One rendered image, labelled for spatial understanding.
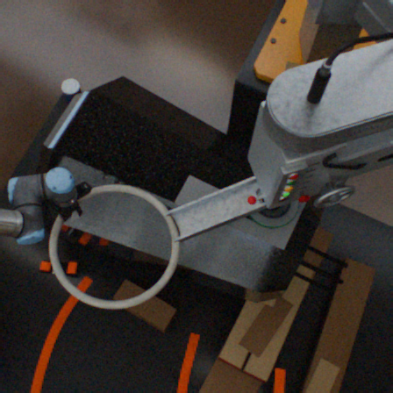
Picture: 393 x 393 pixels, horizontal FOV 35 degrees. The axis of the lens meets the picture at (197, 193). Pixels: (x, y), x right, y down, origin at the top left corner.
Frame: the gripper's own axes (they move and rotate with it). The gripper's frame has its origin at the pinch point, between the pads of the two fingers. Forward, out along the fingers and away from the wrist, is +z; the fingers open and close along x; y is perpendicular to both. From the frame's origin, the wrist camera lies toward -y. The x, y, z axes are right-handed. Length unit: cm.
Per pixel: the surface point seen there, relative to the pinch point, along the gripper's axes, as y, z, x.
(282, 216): -54, -4, 63
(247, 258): -34, 7, 63
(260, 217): -47, -4, 57
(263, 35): -121, 3, 1
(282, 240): -47, -1, 70
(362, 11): -113, -56, 39
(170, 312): -8, 69, 49
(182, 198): -33.5, 1.1, 27.6
